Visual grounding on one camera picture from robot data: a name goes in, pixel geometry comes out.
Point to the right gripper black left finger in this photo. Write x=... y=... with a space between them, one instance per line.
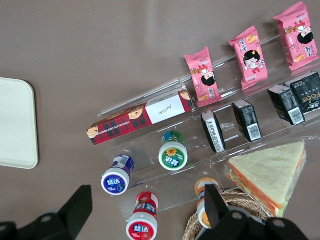
x=72 y=215

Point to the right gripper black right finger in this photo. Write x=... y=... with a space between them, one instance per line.
x=217 y=215

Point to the triangle sandwich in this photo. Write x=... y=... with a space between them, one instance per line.
x=270 y=170

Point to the cream plastic serving tray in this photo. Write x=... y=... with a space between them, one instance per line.
x=15 y=125

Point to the orange gum bottle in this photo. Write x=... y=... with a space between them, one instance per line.
x=200 y=200

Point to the wicker basket with foil container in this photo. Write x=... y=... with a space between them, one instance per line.
x=192 y=225

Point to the blue gum bottle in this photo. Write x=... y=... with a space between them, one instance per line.
x=115 y=182

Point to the red gum bottle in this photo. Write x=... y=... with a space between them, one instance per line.
x=141 y=227

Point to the green gum bottle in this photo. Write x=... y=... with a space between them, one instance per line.
x=172 y=156

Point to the small black carton box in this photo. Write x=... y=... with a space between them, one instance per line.
x=246 y=120
x=285 y=105
x=308 y=92
x=215 y=135

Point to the clear acrylic stand with packets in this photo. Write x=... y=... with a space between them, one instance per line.
x=230 y=132

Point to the clear acrylic stand with gum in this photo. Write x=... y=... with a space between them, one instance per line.
x=150 y=140

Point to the red plaid cookie box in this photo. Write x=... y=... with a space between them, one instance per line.
x=120 y=125

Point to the pink cartoon snack packet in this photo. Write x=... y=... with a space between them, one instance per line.
x=250 y=62
x=297 y=37
x=202 y=77

